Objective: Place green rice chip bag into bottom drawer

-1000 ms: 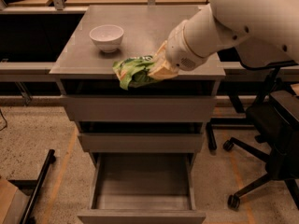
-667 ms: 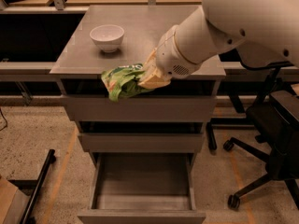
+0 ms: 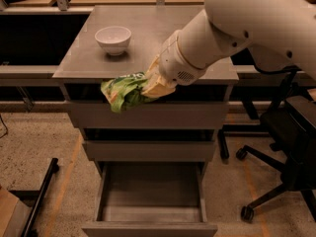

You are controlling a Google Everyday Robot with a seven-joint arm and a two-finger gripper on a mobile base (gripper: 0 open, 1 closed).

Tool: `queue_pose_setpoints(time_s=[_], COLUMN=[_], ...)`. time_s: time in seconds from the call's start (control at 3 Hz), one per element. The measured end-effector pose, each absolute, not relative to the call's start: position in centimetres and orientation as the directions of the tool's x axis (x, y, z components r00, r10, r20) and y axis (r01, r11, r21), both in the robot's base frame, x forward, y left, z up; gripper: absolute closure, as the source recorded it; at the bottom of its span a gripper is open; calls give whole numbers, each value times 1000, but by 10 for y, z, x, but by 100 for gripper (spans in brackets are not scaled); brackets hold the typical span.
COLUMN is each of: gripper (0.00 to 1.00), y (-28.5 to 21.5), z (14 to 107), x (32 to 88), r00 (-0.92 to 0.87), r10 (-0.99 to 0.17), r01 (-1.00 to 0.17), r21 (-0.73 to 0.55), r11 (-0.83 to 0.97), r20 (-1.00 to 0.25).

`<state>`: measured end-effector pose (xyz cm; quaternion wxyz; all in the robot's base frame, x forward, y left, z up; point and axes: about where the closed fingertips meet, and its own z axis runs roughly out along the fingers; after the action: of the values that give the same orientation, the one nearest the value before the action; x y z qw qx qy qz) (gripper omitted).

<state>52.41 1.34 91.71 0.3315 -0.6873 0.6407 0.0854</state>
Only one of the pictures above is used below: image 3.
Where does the wooden box corner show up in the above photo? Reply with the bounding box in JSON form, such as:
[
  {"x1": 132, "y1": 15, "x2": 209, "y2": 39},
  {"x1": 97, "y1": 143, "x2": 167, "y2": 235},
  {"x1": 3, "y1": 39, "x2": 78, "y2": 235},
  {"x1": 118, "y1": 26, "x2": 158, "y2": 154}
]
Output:
[{"x1": 0, "y1": 187, "x2": 31, "y2": 237}]

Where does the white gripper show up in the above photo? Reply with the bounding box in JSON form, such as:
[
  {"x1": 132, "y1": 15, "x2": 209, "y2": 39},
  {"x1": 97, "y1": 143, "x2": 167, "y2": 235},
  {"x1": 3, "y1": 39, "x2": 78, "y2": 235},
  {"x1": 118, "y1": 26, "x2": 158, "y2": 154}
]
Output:
[{"x1": 141, "y1": 30, "x2": 206, "y2": 99}]

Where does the bottom grey open drawer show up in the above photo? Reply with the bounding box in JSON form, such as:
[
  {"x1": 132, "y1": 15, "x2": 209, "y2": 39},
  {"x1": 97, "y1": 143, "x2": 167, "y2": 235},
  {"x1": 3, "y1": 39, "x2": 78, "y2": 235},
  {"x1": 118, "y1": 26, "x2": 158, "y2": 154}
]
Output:
[{"x1": 82, "y1": 162, "x2": 217, "y2": 237}]

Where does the black office chair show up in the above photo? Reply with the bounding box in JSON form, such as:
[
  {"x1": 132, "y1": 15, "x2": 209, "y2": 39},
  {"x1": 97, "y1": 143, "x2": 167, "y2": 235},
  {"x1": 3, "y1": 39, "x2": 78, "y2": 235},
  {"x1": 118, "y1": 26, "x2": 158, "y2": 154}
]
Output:
[{"x1": 236, "y1": 65, "x2": 316, "y2": 222}]

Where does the grey drawer cabinet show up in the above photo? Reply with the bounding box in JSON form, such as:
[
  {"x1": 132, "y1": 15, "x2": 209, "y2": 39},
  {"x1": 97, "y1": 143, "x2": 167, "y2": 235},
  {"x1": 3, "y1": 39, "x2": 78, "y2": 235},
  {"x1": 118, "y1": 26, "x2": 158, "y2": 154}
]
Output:
[{"x1": 52, "y1": 5, "x2": 240, "y2": 237}]

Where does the middle grey drawer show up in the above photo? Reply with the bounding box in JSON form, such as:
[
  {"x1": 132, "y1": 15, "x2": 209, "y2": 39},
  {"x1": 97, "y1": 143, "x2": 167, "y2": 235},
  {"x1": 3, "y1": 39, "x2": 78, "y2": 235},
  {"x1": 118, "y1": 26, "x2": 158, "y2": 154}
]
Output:
[{"x1": 83, "y1": 128, "x2": 215, "y2": 162}]

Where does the black metal stand leg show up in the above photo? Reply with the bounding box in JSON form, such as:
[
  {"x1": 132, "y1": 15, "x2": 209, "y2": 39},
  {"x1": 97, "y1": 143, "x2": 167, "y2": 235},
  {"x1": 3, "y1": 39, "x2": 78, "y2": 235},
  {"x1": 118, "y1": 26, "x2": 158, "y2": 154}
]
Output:
[{"x1": 11, "y1": 158, "x2": 59, "y2": 237}]

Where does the green rice chip bag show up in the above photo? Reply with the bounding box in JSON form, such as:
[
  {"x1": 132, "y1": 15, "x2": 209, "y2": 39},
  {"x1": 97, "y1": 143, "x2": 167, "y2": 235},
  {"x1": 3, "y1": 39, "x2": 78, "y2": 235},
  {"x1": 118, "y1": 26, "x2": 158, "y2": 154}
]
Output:
[{"x1": 101, "y1": 72, "x2": 154, "y2": 114}]

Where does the white ceramic bowl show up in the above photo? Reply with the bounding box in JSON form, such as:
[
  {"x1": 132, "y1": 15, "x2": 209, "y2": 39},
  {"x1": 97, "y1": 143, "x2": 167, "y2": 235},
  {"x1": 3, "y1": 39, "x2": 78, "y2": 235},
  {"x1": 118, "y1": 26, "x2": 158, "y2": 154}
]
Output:
[{"x1": 95, "y1": 26, "x2": 132, "y2": 55}]

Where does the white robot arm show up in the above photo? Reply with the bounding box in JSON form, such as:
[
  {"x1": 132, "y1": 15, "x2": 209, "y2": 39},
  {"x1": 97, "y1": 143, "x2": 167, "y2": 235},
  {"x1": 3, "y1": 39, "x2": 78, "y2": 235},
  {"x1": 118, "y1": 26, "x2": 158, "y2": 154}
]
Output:
[{"x1": 141, "y1": 0, "x2": 316, "y2": 98}]

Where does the top grey drawer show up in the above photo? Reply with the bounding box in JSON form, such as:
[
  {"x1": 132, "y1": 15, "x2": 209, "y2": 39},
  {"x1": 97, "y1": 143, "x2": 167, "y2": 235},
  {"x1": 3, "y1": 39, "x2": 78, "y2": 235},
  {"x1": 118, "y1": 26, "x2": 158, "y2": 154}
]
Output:
[{"x1": 66, "y1": 83, "x2": 231, "y2": 129}]

